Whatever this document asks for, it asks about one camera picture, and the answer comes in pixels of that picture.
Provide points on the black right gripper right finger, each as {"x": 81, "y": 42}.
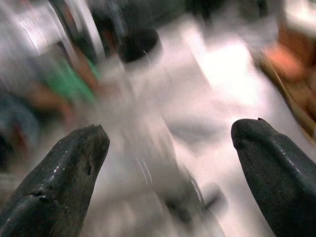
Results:
{"x": 279, "y": 177}

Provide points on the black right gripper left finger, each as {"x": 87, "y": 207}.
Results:
{"x": 51, "y": 187}

